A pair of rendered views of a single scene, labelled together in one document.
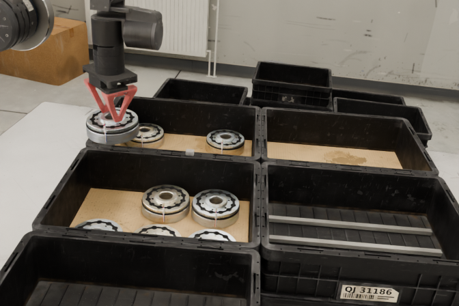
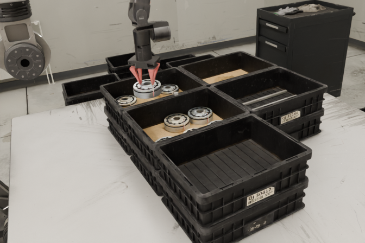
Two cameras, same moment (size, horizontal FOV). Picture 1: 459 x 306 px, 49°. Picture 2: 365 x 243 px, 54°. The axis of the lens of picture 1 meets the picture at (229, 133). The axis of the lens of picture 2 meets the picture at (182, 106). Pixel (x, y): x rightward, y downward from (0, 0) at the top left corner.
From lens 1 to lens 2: 0.74 m
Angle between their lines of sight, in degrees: 25
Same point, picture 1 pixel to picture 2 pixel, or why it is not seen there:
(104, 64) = (146, 55)
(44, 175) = (69, 149)
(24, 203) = (77, 165)
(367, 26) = not seen: hidden behind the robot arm
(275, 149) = not seen: hidden behind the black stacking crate
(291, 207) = not seen: hidden behind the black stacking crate
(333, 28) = (121, 29)
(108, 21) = (146, 31)
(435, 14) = (176, 5)
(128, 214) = (163, 134)
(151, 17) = (165, 23)
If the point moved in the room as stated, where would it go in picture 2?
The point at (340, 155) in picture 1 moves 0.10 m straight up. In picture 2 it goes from (221, 78) to (220, 59)
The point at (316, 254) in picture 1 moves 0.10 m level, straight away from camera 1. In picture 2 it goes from (272, 106) to (259, 95)
